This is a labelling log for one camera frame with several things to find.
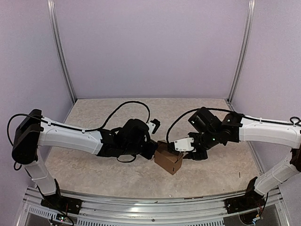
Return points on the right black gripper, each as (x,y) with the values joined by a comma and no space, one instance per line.
(190,156)

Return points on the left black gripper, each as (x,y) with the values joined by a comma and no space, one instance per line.
(154,147)

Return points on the brown cardboard box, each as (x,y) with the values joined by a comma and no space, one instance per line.
(170,162)

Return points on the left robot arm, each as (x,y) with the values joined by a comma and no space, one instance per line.
(133,139)

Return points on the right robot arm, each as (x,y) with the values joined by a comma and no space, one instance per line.
(236,127)

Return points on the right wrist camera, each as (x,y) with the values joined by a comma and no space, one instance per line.
(182,145)

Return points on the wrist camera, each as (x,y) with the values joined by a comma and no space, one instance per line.
(182,145)
(153,126)

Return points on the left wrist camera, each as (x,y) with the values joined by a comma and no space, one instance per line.
(153,126)

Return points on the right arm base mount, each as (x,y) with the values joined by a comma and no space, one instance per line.
(242,203)

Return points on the front aluminium rail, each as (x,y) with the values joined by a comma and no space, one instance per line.
(98,210)

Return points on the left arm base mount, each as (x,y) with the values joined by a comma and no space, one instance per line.
(65,204)

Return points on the right aluminium frame post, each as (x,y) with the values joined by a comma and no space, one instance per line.
(243,50)

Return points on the aluminium frame post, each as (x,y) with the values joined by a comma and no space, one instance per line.
(243,50)
(59,50)

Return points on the left aluminium frame post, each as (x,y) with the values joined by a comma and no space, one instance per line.
(59,50)

